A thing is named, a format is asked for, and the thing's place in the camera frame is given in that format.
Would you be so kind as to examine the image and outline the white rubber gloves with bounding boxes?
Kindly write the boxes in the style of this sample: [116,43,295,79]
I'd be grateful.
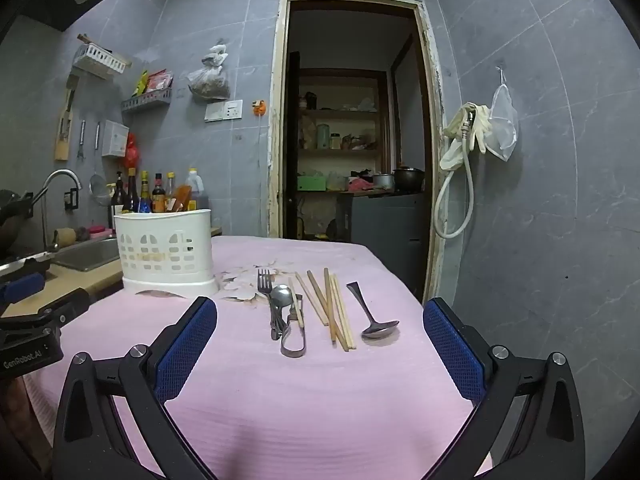
[439,102,494,171]

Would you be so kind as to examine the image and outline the hanging mesh strainer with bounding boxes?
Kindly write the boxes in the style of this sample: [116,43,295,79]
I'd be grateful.
[89,122,112,207]

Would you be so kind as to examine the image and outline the metal fork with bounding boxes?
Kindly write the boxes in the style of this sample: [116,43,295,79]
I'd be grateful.
[257,268,282,341]

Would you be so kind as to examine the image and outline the hanging wooden board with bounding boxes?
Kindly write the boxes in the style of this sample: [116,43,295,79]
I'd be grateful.
[54,74,82,162]

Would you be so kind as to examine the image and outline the black pot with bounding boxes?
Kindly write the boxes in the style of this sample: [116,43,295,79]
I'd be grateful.
[393,167,426,194]

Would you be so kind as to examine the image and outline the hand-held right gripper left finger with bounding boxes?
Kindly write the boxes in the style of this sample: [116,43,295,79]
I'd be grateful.
[52,296,218,480]

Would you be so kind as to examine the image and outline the soy sauce bottle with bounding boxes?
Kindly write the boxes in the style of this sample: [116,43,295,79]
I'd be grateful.
[122,167,140,213]

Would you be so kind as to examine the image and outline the grey cabinet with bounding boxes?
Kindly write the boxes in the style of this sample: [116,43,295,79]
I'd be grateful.
[336,191,427,293]

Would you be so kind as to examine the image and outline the stainless steel sink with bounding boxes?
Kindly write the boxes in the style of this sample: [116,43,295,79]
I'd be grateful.
[52,237,123,272]

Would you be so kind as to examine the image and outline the wooden storage shelf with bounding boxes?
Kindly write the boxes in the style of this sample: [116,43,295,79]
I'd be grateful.
[297,66,392,196]

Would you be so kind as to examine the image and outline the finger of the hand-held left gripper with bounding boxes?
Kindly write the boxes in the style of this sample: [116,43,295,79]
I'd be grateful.
[0,287,91,333]
[0,255,53,306]

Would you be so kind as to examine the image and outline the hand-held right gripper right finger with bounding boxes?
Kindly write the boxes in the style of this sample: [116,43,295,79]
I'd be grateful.
[422,297,586,480]

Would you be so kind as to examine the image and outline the large metal spoon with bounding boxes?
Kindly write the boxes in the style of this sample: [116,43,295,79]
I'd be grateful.
[346,281,401,339]

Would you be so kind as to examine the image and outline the black wok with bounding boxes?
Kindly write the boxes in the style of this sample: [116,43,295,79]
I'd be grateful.
[0,189,35,257]

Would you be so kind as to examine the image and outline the white wall box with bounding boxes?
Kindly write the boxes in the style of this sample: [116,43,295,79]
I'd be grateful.
[102,120,132,159]

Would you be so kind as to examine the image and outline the dark pump bottle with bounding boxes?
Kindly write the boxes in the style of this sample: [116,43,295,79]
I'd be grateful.
[110,171,126,231]

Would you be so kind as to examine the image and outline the hanging clear plastic bag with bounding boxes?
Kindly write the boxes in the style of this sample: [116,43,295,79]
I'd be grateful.
[187,44,231,100]

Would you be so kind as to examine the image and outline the cooking oil jug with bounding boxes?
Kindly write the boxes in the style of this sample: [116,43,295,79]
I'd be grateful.
[185,167,207,211]

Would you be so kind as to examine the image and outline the white hose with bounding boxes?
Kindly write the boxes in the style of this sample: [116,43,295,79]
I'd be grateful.
[433,120,476,240]

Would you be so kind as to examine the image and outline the small metal spoon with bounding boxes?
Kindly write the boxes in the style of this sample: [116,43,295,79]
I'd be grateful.
[270,284,295,341]

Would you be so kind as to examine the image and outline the clear utensil holder cup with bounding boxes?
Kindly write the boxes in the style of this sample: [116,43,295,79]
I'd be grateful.
[114,208,219,298]

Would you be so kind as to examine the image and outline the grey wall shelf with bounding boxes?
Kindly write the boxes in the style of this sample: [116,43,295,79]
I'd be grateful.
[121,87,174,114]

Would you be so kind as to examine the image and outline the white mesh bag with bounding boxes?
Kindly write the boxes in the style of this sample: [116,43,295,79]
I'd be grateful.
[487,67,520,162]

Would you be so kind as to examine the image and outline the pink tablecloth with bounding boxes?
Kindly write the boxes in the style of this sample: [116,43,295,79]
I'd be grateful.
[25,235,496,480]

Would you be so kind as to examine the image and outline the chrome faucet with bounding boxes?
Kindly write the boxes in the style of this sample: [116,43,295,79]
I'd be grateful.
[42,169,82,247]

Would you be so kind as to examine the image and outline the white wall basket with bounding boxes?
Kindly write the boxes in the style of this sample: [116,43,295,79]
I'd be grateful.
[73,42,132,81]

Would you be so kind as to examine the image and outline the wooden door frame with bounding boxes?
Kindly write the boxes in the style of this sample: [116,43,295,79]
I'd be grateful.
[266,0,447,307]

